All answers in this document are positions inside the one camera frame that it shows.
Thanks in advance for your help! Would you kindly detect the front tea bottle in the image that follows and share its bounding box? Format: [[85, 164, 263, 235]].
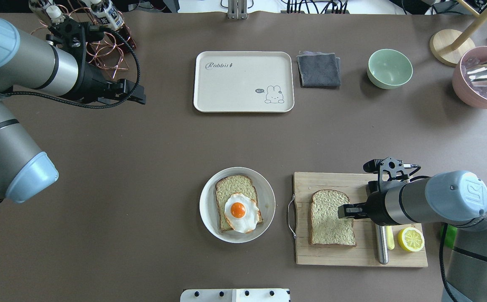
[[45, 5, 66, 26]]

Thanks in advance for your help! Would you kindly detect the left tea bottle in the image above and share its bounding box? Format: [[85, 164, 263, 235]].
[[28, 0, 54, 19]]

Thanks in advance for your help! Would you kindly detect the fried egg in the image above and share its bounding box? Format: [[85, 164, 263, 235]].
[[224, 193, 259, 233]]

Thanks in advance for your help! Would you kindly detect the yellow plastic knife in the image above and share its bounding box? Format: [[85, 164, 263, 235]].
[[385, 226, 395, 250]]

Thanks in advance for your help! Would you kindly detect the copper wire bottle rack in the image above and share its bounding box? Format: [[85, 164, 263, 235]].
[[31, 0, 130, 80]]

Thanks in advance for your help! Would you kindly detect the wooden cutting board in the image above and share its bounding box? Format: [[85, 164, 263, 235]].
[[287, 172, 428, 268]]

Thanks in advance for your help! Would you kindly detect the lemon half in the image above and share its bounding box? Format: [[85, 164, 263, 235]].
[[398, 227, 425, 252]]

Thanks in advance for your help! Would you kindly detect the mint green bowl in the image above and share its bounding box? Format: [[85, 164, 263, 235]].
[[367, 49, 413, 89]]

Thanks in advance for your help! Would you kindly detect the tea bottle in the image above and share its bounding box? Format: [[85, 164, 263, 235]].
[[90, 0, 136, 49], [28, 0, 54, 19], [45, 5, 66, 26]]

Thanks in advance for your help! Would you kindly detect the cream rabbit serving tray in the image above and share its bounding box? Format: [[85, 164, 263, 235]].
[[193, 51, 295, 113]]

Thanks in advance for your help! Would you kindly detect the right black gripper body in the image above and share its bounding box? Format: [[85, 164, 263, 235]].
[[363, 191, 388, 226]]

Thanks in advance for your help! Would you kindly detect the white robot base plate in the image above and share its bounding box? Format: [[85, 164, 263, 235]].
[[180, 288, 291, 302]]

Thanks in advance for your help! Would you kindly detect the bread slice under egg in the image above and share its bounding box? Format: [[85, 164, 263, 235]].
[[215, 174, 263, 232]]

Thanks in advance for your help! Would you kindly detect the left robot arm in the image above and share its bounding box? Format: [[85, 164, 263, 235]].
[[0, 6, 146, 203]]

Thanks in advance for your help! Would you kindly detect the white round plate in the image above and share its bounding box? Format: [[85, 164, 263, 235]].
[[199, 167, 276, 244]]

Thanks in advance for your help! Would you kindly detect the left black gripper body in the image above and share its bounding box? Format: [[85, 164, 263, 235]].
[[61, 59, 117, 104]]

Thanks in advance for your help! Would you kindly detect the wooden cup stand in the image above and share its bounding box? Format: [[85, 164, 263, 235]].
[[429, 0, 487, 67]]

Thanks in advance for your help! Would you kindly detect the green lime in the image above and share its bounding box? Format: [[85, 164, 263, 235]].
[[437, 224, 457, 249]]

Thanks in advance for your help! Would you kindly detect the steel muddler rod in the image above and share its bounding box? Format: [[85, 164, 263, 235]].
[[375, 225, 389, 265]]

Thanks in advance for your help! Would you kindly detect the bread slice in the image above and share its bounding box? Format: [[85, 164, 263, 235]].
[[215, 174, 263, 232], [309, 189, 357, 247]]

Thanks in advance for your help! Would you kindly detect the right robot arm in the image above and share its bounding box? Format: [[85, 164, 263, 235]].
[[338, 170, 487, 302]]

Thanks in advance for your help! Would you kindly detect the pink ice bowl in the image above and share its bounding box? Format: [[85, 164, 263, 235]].
[[452, 46, 487, 109]]

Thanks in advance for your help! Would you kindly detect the grey folded cloth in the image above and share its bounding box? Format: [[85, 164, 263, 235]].
[[296, 51, 341, 88]]

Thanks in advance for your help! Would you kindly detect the right tea bottle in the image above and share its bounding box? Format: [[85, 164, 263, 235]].
[[90, 0, 136, 49]]

